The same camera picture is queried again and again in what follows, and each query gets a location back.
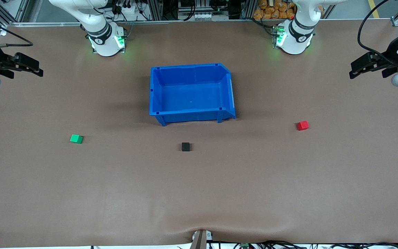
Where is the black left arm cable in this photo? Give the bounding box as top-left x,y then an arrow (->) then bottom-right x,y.
357,0 -> 398,61

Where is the orange snack bag pile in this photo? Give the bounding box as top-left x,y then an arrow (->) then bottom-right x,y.
253,0 -> 297,20

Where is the blue plastic storage bin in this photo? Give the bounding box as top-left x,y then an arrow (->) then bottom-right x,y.
149,63 -> 236,127

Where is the brown table mat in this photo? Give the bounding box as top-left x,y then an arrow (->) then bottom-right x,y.
0,18 -> 398,248

